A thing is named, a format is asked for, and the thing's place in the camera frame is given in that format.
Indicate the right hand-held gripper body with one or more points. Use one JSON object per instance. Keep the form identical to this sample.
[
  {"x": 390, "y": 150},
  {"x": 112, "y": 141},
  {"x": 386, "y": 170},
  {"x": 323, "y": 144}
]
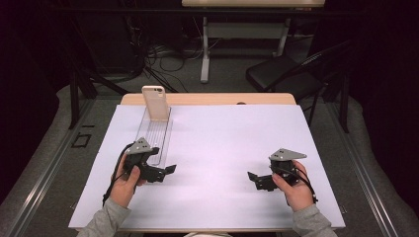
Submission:
[{"x": 286, "y": 154}]

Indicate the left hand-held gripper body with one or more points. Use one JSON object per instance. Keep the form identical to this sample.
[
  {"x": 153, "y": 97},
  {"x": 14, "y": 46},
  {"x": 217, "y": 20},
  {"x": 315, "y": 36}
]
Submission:
[{"x": 141, "y": 146}]

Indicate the clear plastic tray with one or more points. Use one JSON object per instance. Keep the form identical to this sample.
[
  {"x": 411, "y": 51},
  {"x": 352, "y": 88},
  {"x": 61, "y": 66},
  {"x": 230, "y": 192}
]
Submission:
[{"x": 161, "y": 138}]

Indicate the beige phone case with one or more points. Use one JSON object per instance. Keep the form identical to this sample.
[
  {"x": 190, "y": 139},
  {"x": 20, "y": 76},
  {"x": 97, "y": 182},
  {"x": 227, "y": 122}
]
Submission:
[{"x": 156, "y": 103}]

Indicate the person's right hand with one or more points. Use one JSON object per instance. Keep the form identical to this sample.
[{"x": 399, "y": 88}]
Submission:
[{"x": 298, "y": 194}]

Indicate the person's left hand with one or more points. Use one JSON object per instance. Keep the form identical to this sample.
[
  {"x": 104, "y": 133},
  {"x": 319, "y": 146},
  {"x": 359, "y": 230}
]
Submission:
[{"x": 126, "y": 187}]

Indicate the white table mat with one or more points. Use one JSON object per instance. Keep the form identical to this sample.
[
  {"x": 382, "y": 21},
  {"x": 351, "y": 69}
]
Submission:
[{"x": 210, "y": 191}]

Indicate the person's light clothing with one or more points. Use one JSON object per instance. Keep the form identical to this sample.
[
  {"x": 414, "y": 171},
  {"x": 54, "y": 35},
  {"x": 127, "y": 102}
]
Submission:
[{"x": 207, "y": 235}]

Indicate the black folding chair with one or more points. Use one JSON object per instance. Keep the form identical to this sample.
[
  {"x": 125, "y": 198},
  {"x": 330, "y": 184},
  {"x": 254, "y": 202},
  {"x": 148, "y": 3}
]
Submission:
[{"x": 280, "y": 77}]

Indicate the wooden table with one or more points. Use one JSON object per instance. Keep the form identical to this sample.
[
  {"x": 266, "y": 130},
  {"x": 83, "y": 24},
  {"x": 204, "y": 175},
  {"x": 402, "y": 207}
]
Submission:
[{"x": 214, "y": 98}]

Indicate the dark cabinet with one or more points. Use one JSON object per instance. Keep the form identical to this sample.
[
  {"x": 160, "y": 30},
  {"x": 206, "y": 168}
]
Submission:
[{"x": 105, "y": 42}]

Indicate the white-legged desk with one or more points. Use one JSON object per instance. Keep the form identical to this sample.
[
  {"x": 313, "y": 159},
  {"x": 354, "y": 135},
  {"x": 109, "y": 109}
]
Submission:
[{"x": 243, "y": 30}]

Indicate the aluminium floor rail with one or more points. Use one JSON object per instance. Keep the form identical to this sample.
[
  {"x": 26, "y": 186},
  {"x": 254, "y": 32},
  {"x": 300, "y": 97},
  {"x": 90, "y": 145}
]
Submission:
[
  {"x": 362, "y": 174},
  {"x": 49, "y": 171}
]

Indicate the black metal stand frame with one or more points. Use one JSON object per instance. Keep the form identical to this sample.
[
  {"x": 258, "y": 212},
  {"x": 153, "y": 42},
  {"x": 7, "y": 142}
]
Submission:
[{"x": 74, "y": 98}]

